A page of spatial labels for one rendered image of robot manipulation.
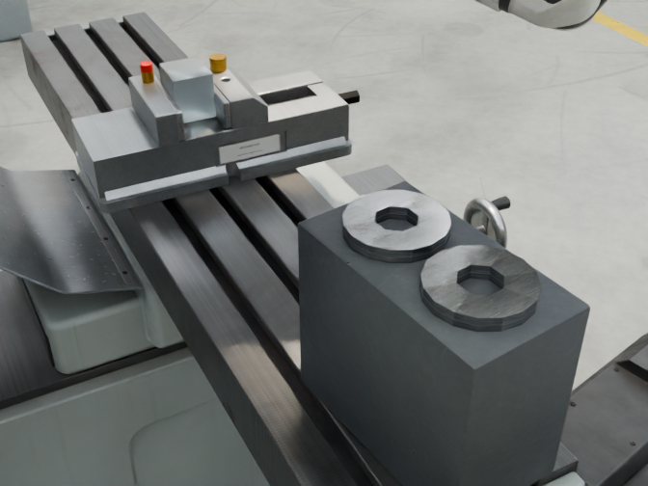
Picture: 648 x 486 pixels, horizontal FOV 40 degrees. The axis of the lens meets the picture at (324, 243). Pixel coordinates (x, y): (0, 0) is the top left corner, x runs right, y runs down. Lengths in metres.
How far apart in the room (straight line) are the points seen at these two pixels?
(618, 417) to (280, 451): 0.67
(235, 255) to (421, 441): 0.40
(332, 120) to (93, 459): 0.57
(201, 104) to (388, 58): 2.68
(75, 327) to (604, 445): 0.73
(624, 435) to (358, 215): 0.71
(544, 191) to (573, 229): 0.22
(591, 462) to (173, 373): 0.58
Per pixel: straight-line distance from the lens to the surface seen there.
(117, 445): 1.30
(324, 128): 1.20
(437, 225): 0.73
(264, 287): 0.98
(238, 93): 1.14
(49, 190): 1.32
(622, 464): 1.31
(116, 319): 1.17
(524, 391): 0.69
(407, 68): 3.70
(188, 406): 1.30
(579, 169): 3.11
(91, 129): 1.18
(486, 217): 1.60
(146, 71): 1.18
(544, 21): 1.05
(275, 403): 0.85
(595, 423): 1.35
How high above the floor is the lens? 1.54
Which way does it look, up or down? 36 degrees down
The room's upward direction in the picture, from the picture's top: straight up
